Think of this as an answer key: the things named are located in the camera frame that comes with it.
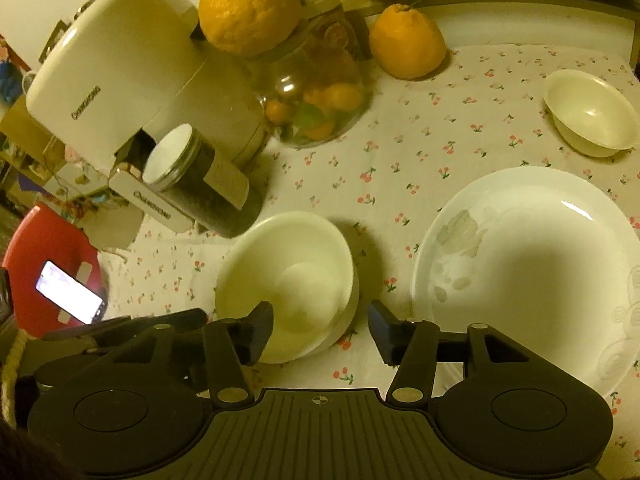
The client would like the cluttered shelf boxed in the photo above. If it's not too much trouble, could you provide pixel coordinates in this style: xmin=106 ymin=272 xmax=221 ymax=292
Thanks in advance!
xmin=0 ymin=35 xmax=66 ymax=206

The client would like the large white bowl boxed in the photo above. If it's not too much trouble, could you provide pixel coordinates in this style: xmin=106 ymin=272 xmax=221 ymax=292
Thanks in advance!
xmin=543 ymin=69 xmax=640 ymax=158

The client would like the smartphone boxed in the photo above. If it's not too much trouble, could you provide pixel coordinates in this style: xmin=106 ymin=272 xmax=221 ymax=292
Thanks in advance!
xmin=35 ymin=260 xmax=106 ymax=325

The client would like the white plate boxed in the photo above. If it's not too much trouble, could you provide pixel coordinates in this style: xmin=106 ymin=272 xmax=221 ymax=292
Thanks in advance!
xmin=410 ymin=166 xmax=640 ymax=401

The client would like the white kitchen appliance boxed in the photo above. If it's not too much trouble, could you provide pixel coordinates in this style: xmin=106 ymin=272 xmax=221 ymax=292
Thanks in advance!
xmin=25 ymin=0 xmax=268 ymax=233

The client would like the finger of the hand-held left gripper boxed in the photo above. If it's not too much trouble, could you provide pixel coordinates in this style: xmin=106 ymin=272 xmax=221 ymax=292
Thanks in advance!
xmin=92 ymin=308 xmax=208 ymax=343

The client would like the cherry print tablecloth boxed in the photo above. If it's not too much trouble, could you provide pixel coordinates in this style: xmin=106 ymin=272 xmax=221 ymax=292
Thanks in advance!
xmin=100 ymin=45 xmax=640 ymax=461

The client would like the glass jar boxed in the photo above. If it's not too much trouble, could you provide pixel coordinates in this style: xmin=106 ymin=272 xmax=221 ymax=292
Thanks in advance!
xmin=247 ymin=7 xmax=376 ymax=150

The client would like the large orange citrus fruit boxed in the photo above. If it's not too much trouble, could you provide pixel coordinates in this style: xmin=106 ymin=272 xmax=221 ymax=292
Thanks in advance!
xmin=368 ymin=3 xmax=447 ymax=80
xmin=197 ymin=0 xmax=304 ymax=58

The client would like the small white bowl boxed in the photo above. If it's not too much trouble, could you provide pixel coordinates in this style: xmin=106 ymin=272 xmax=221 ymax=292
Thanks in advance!
xmin=260 ymin=270 xmax=361 ymax=366
xmin=216 ymin=212 xmax=353 ymax=361

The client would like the beige braided cord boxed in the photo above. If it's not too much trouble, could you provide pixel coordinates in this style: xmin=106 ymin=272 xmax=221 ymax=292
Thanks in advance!
xmin=0 ymin=330 xmax=28 ymax=421

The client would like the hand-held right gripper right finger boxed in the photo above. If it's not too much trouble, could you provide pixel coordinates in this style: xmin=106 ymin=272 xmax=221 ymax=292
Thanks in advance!
xmin=368 ymin=300 xmax=546 ymax=405

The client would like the dark tea jar white lid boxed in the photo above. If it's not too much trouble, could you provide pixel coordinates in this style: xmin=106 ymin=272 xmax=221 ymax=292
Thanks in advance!
xmin=141 ymin=124 xmax=263 ymax=239

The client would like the red stool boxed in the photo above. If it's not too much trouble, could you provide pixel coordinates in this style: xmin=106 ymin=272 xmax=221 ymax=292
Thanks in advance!
xmin=2 ymin=204 xmax=112 ymax=338

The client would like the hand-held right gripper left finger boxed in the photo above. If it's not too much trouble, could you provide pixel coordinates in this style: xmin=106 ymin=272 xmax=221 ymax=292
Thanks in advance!
xmin=100 ymin=301 xmax=275 ymax=407

